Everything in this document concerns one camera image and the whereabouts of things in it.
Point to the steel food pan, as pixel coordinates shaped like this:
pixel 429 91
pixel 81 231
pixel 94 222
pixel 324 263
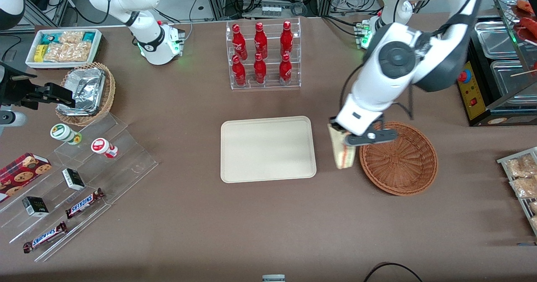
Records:
pixel 497 38
pixel 509 78

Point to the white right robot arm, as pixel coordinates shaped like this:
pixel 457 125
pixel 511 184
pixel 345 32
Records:
pixel 149 36

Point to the white power strip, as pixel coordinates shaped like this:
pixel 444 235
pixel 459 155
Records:
pixel 272 10

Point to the triangular sandwich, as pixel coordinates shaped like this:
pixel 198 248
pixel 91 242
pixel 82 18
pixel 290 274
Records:
pixel 340 156

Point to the yellow snack packet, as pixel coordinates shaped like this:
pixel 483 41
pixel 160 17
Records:
pixel 39 53

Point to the round brown wicker basket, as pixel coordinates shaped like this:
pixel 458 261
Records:
pixel 398 164

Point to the red plaid cookie box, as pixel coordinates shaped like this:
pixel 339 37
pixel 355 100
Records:
pixel 21 173

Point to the red lid yogurt cup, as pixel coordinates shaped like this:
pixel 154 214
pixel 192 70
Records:
pixel 101 146

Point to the clear bag of crackers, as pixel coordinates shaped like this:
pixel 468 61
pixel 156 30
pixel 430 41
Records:
pixel 68 52
pixel 72 36

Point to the silver foil tray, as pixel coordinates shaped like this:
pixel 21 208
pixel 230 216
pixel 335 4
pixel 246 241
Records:
pixel 86 89

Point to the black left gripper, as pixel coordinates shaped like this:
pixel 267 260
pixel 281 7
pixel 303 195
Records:
pixel 337 127

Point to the clear bag of fried snacks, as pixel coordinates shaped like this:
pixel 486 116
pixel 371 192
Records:
pixel 522 165
pixel 525 187

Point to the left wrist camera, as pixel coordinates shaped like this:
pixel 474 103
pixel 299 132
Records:
pixel 375 137

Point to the tan wicker basket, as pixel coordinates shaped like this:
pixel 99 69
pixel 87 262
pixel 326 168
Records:
pixel 108 93

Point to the clear acrylic bottle rack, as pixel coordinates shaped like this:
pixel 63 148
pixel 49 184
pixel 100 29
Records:
pixel 270 47

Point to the snickers bar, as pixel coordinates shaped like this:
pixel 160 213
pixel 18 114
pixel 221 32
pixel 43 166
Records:
pixel 84 203
pixel 45 237

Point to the beige plastic tray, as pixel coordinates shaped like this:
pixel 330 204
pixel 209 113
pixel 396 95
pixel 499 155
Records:
pixel 268 150

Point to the teal snack packet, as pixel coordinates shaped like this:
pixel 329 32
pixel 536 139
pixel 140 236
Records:
pixel 48 38
pixel 89 36

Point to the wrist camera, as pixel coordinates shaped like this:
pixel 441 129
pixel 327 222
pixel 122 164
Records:
pixel 11 118
pixel 375 137

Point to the tray of packaged crackers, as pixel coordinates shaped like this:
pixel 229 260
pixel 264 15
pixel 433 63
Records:
pixel 520 206

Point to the red cola bottle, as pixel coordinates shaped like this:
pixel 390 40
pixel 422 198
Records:
pixel 259 71
pixel 239 43
pixel 285 70
pixel 260 42
pixel 238 73
pixel 286 40

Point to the white snack bin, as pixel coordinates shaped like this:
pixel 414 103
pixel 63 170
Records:
pixel 31 61

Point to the clear acrylic stepped display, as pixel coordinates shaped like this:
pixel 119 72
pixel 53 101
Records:
pixel 126 164

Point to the small grey device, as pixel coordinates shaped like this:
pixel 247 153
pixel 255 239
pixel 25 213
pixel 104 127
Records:
pixel 273 278

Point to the small black box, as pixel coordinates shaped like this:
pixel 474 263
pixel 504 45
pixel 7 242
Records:
pixel 74 178
pixel 35 206

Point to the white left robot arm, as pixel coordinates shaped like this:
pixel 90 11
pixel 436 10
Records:
pixel 394 76

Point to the green lid yogurt cup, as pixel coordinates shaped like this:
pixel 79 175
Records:
pixel 63 132

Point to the black yellow food warmer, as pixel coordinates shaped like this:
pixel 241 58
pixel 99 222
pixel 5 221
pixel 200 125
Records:
pixel 474 101

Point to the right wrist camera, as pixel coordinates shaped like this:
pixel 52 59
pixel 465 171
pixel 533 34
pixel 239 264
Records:
pixel 11 118

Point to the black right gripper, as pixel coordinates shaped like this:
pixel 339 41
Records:
pixel 13 90

